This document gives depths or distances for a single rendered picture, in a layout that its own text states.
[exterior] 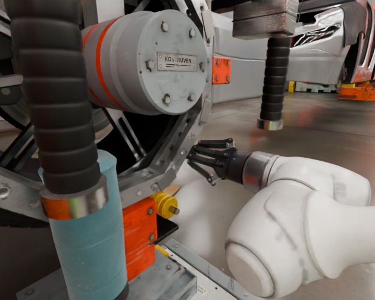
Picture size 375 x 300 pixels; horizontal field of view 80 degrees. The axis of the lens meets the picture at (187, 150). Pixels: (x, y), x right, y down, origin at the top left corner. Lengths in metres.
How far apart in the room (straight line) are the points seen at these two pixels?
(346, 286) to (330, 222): 0.99
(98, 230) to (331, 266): 0.27
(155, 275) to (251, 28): 0.73
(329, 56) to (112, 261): 2.74
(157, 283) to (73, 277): 0.48
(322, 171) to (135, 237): 0.39
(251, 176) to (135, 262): 0.32
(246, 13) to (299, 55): 2.33
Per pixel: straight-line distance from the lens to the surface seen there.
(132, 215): 0.50
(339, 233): 0.30
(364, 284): 1.33
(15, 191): 0.40
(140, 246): 0.56
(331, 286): 1.26
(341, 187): 0.43
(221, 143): 0.57
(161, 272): 0.84
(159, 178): 0.52
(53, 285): 0.90
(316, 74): 2.83
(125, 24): 0.33
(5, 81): 0.47
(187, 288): 0.89
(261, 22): 0.42
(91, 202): 0.17
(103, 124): 0.64
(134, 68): 0.28
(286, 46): 0.41
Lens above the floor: 0.84
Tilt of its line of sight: 18 degrees down
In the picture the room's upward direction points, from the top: straight up
